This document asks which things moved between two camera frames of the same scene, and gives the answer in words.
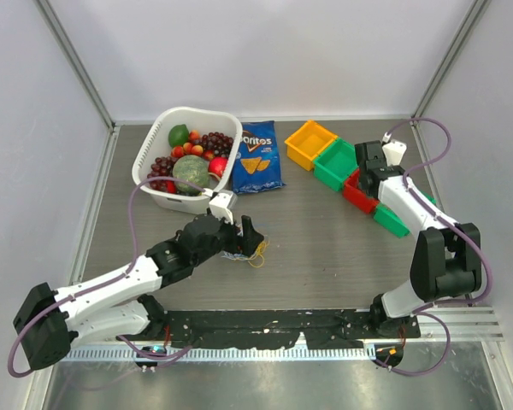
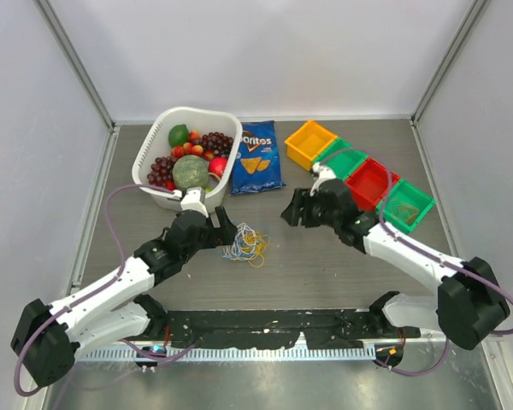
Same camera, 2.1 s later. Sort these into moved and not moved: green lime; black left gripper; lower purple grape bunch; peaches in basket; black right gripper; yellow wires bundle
Moved: black right gripper; black left gripper
Not moved: peaches in basket; yellow wires bundle; lower purple grape bunch; green lime
